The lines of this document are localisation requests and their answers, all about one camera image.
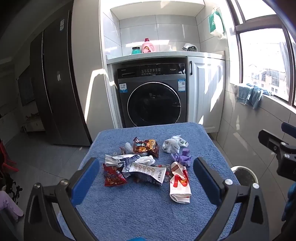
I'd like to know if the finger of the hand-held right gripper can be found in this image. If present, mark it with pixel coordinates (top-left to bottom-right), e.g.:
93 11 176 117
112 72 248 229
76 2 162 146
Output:
281 122 296 135
258 129 289 154

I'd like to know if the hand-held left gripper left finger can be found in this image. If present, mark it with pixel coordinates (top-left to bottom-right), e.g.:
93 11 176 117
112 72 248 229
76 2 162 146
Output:
24 157 100 241

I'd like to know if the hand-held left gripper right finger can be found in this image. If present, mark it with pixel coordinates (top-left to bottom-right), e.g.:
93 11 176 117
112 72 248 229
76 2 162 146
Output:
193 157 270 241

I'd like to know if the white red paper bag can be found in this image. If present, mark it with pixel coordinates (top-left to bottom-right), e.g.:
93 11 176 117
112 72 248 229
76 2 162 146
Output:
169 162 192 204

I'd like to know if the red snack packet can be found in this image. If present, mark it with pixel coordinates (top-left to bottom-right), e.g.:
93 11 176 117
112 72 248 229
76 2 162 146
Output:
103 163 128 187

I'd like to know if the purple wrapper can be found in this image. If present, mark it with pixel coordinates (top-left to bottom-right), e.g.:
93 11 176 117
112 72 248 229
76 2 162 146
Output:
171 148 193 168

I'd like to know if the round white waste bin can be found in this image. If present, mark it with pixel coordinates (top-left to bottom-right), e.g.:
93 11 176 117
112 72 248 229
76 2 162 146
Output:
231 165 258 186

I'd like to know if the white green pouch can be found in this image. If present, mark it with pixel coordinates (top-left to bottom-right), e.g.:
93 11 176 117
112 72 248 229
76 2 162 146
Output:
162 136 189 154

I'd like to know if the small clear plastic scrap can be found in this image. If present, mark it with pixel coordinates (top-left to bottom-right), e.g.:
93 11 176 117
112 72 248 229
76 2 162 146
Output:
119 142 134 155

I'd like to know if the white blue carton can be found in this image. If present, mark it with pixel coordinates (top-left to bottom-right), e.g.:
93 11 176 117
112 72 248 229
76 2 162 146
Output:
105 153 167 187

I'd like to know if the white tissue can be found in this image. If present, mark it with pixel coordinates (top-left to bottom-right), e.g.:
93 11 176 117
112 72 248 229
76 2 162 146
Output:
135 155 156 166

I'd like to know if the brown cartoon snack wrapper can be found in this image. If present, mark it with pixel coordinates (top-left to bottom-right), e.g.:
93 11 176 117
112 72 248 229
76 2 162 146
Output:
132 137 160 158

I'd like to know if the person's right hand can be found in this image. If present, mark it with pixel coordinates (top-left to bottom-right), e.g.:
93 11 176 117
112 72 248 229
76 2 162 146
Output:
282 182 296 222

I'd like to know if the blue windowsill towel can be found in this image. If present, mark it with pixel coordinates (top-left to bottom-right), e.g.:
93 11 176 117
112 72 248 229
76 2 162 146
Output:
235 83 264 110

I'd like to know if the blue terry table towel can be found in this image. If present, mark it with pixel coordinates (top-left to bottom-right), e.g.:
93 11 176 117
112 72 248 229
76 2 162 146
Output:
57 122 243 241

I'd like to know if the grey hanging garment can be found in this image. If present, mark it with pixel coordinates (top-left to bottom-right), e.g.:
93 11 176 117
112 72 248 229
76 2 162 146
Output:
279 42 290 86

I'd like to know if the white low cabinet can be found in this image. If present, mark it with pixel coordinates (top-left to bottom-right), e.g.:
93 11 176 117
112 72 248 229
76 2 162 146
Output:
22 117 45 132

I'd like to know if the lilac cloth item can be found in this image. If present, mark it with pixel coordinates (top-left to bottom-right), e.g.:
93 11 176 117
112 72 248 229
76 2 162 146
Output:
0 191 24 220

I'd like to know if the red stool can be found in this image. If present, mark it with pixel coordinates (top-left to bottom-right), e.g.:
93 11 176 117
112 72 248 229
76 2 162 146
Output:
0 139 19 173

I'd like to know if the dark refrigerator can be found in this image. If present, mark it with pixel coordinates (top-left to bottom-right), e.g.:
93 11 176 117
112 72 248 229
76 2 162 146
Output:
30 9 92 146

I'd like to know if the dark grey washing machine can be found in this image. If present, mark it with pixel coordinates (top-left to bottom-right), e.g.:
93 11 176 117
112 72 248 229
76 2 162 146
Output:
116 62 188 128

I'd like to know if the green white hanging bag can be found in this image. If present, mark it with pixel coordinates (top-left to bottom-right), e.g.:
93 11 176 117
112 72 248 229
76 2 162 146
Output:
208 8 226 39

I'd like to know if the pink detergent bottle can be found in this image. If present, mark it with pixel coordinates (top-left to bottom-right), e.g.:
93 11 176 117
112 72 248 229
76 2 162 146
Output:
142 38 152 54

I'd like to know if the dark window frame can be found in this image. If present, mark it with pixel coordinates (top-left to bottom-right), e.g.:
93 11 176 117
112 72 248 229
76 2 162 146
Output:
225 0 296 107

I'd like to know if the framed wall picture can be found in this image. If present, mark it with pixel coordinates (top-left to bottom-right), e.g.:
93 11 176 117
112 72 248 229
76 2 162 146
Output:
18 72 35 107

